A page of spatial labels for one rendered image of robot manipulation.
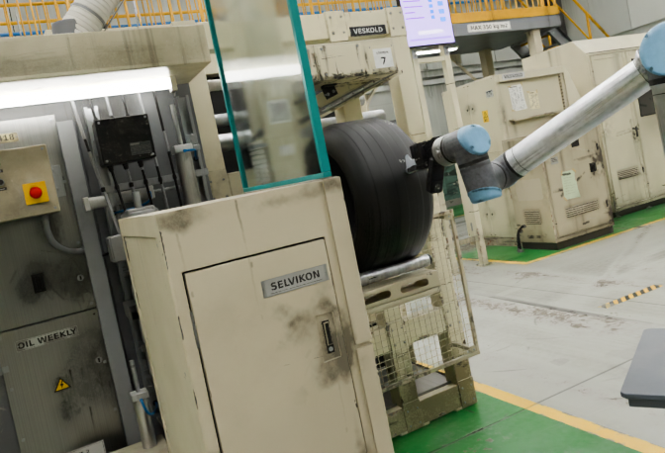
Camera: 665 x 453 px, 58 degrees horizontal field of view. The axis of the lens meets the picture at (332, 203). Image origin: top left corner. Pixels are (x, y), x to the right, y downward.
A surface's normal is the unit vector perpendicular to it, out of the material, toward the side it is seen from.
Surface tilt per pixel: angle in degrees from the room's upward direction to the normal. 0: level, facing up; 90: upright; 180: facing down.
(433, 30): 90
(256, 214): 90
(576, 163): 90
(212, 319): 90
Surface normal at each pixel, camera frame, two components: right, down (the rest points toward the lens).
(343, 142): -0.50, -0.45
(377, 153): 0.29, -0.53
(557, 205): 0.43, -0.04
